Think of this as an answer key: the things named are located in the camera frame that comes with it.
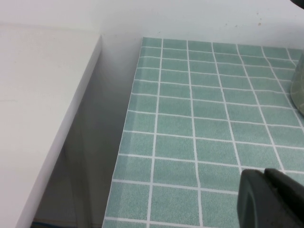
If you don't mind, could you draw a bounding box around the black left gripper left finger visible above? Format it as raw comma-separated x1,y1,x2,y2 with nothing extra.
237,168,284,228

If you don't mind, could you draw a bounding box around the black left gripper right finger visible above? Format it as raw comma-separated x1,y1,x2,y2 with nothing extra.
264,167,304,228

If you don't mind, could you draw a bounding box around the stainless steel pot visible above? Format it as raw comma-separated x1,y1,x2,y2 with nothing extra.
290,50,304,113

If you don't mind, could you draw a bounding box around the green tiled tablecloth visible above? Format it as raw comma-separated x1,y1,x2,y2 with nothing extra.
102,37,304,228

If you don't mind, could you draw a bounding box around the white cabinet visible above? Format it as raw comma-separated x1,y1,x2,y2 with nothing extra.
0,22,103,228

